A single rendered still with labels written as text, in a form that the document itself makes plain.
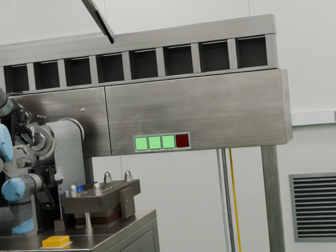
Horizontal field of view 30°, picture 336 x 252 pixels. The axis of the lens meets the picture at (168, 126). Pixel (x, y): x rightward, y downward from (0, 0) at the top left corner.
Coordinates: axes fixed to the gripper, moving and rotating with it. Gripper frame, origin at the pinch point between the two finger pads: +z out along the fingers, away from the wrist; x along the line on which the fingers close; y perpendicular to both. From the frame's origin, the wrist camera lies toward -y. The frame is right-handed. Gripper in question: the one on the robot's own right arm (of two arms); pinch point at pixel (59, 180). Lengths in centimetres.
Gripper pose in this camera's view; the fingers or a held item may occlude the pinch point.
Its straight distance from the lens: 247.9
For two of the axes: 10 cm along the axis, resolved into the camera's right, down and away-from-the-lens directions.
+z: 3.1, -0.8, 9.5
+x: -9.5, 0.8, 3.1
